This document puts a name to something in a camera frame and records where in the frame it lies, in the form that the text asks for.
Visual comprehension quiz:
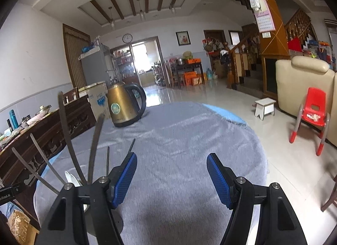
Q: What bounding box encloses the framed wall picture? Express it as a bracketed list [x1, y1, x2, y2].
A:
[176, 31, 191, 46]

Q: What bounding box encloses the small white stool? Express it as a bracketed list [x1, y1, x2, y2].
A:
[255, 97, 277, 120]

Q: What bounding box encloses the steel chopstick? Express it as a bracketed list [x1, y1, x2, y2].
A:
[11, 148, 59, 195]
[106, 146, 110, 176]
[87, 114, 104, 184]
[30, 133, 66, 185]
[128, 138, 136, 153]
[58, 91, 87, 185]

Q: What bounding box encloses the cream leather sofa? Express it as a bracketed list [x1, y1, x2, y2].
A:
[276, 56, 336, 145]

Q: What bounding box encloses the white plastic spoon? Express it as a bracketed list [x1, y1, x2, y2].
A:
[64, 171, 82, 187]

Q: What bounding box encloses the wooden staircase railing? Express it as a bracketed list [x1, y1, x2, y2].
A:
[227, 9, 316, 90]

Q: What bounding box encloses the blue under cloth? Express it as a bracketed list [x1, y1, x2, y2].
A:
[203, 104, 247, 125]

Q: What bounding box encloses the grey metal utensil cup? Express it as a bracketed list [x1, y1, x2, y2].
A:
[84, 203, 123, 236]

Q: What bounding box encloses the dark dining table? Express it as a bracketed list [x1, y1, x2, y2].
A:
[167, 62, 206, 89]

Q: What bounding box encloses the red plastic child chair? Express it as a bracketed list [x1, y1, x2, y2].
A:
[289, 87, 330, 156]

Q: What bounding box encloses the orange cardboard box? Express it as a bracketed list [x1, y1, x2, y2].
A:
[183, 71, 197, 86]

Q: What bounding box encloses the blue water jug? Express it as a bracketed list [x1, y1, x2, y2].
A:
[206, 68, 213, 80]

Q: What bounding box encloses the gold electric kettle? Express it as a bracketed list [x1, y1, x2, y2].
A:
[107, 82, 146, 128]

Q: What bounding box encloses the round wall clock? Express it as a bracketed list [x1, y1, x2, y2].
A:
[122, 33, 133, 44]

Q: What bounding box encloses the white chest freezer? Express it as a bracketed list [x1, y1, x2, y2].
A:
[79, 81, 111, 120]

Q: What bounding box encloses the grey table cloth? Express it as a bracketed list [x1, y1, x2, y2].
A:
[33, 101, 269, 245]

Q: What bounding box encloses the dark carved wooden sideboard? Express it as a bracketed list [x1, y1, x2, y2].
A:
[1, 95, 96, 229]

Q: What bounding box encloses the wall calendar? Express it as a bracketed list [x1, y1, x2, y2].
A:
[249, 0, 275, 33]

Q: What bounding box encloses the teal thermos bottle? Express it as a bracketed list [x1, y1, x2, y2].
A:
[9, 109, 19, 129]

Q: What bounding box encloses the grey refrigerator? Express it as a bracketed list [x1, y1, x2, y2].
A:
[78, 44, 115, 88]

